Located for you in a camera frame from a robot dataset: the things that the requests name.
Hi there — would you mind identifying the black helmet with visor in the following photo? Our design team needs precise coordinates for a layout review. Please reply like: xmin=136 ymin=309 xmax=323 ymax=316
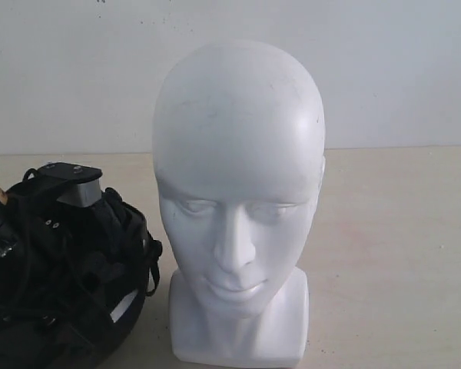
xmin=0 ymin=188 xmax=162 ymax=368

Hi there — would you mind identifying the white mannequin head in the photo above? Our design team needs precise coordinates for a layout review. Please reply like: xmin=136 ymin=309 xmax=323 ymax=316
xmin=153 ymin=40 xmax=326 ymax=368

